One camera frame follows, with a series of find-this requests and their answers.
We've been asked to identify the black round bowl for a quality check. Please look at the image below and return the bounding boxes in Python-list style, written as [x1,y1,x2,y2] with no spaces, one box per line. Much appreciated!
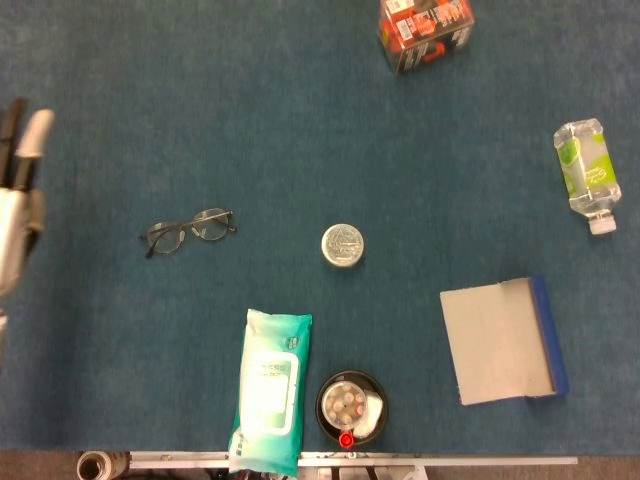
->
[314,369,390,448]

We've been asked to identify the thin wire-frame eyeglasses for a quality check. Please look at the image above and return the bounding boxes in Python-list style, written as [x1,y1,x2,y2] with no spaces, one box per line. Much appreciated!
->
[139,208,238,260]

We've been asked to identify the round silver metal tin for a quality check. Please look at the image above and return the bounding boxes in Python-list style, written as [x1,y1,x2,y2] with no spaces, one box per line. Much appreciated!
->
[320,222,366,270]

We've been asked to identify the green white wet wipes pack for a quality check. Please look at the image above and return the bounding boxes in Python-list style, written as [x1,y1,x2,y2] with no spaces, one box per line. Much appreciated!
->
[227,308,314,477]

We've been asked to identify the clear round jar with pills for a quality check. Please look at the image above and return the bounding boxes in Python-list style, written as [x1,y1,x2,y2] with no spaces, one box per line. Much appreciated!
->
[320,382,369,430]

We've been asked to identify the clear bottle green label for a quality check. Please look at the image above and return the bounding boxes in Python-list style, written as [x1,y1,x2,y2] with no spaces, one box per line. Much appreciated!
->
[552,117,623,236]

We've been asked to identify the open white box blue lid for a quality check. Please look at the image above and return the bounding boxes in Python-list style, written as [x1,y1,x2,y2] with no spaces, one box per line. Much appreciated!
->
[439,273,571,407]

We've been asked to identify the silver metal rail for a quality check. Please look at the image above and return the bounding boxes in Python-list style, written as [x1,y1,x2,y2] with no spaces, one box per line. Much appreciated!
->
[127,450,579,471]

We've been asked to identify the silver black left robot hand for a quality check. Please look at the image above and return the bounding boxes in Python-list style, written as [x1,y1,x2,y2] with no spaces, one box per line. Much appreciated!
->
[0,97,56,297]

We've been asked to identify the brown tape roll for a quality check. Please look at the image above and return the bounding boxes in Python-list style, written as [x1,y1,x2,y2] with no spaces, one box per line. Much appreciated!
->
[76,450,130,480]

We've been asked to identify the white plastic packet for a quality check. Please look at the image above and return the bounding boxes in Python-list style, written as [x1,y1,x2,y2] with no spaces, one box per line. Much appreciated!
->
[353,390,388,437]

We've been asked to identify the orange black product box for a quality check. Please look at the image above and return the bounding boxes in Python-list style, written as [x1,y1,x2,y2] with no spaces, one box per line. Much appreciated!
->
[376,0,476,76]

